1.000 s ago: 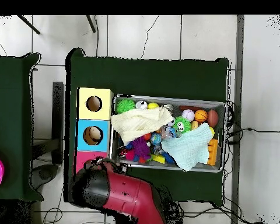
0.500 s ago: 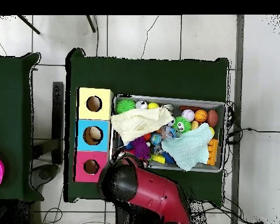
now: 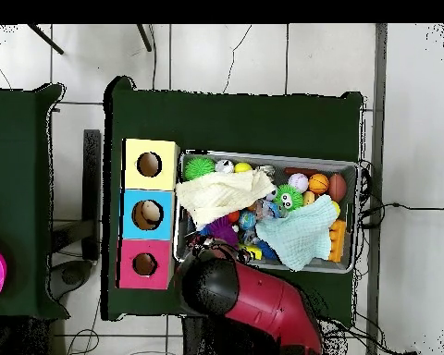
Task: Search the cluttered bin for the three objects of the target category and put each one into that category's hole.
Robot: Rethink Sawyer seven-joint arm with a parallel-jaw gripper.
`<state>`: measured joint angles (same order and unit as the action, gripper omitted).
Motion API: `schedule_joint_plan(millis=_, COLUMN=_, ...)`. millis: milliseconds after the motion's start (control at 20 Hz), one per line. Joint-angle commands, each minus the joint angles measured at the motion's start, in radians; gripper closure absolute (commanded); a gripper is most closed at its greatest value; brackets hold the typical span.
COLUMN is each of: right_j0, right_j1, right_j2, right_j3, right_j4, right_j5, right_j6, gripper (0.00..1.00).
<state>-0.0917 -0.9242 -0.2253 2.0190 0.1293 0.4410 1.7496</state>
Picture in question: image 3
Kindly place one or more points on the mint green cloth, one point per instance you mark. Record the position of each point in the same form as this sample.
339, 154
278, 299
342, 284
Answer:
300, 237

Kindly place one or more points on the wooden box three holes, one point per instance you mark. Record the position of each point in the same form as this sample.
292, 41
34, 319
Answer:
146, 192

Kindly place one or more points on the pale yellow cloth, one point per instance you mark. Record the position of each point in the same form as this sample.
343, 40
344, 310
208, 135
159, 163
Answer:
214, 196

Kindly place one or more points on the small silver can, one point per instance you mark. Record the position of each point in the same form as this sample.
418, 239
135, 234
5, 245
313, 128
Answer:
224, 166

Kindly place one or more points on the purple spiky toy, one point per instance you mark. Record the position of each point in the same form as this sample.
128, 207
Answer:
223, 231

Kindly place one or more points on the blue globe ball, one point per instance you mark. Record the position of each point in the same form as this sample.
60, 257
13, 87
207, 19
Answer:
247, 220

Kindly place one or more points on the yellow ball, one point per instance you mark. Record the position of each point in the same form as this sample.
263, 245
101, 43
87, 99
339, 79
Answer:
243, 168

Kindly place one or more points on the plain green spiky ball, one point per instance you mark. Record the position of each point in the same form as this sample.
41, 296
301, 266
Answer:
200, 168

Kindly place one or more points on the green spiky ball with eyes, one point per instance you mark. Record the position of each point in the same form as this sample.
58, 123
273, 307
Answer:
288, 198

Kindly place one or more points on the white baseball toy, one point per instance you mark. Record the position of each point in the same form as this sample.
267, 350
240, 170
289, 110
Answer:
298, 183

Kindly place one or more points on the orange basketball toy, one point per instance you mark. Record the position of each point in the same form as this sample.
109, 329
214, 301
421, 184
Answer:
319, 183

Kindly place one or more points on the brown rubber ball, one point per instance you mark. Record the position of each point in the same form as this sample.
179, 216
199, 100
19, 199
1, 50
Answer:
337, 187

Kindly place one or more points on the black flat panel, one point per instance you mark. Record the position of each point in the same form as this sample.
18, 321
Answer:
92, 185

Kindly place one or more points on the black tripod leg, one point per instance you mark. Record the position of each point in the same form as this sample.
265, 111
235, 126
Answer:
44, 38
144, 37

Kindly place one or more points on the dark green side table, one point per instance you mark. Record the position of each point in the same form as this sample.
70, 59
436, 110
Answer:
29, 185

